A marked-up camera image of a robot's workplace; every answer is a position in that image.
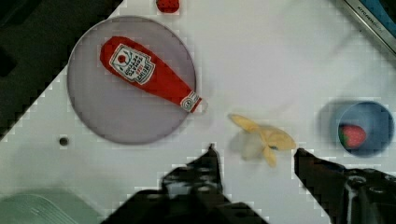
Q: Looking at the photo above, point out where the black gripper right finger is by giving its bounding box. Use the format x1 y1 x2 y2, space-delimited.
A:
294 148 396 224

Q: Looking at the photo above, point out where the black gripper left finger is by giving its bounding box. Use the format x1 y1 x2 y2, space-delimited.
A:
101 145 268 224

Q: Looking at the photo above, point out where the yellow plush peeled banana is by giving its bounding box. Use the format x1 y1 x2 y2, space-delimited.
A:
230 114 297 168

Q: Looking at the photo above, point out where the blue mug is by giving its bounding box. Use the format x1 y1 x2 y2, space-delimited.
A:
328 101 395 158

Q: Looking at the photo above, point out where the red plush strawberry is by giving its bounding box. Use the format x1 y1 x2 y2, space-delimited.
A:
338 125 366 148

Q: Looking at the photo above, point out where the grey round plate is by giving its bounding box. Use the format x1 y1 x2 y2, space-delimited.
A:
67 16 197 145

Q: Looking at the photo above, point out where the red plush ketchup bottle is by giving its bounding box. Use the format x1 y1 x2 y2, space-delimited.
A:
100 36 208 113

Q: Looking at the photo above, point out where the mint green colander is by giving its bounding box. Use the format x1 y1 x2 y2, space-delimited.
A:
0 189 101 224

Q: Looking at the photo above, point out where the toy kitchen oven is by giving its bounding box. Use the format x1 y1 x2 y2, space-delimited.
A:
339 0 396 54

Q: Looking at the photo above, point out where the red plush tomato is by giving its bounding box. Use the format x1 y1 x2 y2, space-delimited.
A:
156 0 180 13

